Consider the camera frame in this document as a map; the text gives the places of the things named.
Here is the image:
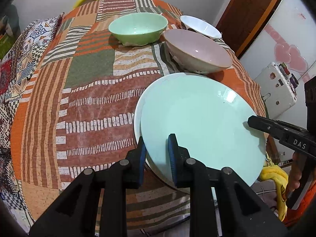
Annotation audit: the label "yellow cloth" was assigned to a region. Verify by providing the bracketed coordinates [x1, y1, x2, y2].
[259, 152, 288, 221]

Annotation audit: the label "white plate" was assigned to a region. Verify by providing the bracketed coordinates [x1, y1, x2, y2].
[133, 72, 199, 185]

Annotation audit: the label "person's right hand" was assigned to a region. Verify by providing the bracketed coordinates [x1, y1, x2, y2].
[285, 152, 302, 198]

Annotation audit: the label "brown wooden wardrobe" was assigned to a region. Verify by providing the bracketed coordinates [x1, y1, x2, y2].
[216, 0, 281, 58]

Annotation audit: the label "white bowl brown dots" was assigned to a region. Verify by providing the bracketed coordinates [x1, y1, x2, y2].
[180, 15, 222, 40]

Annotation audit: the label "patterned geometric quilt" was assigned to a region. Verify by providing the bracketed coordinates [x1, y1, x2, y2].
[1, 14, 63, 230]

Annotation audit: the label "grey plush toy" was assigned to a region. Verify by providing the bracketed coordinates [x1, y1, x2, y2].
[1, 4, 21, 38]

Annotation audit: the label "mint green plate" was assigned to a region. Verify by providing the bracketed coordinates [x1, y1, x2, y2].
[141, 75, 266, 185]

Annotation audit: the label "pink beige bowl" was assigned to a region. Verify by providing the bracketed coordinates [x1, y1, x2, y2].
[163, 29, 232, 74]

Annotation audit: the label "white sliding door hearts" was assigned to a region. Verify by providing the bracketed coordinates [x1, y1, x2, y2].
[239, 0, 316, 85]

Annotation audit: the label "mint green bowl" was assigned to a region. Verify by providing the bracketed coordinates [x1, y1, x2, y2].
[108, 12, 168, 47]

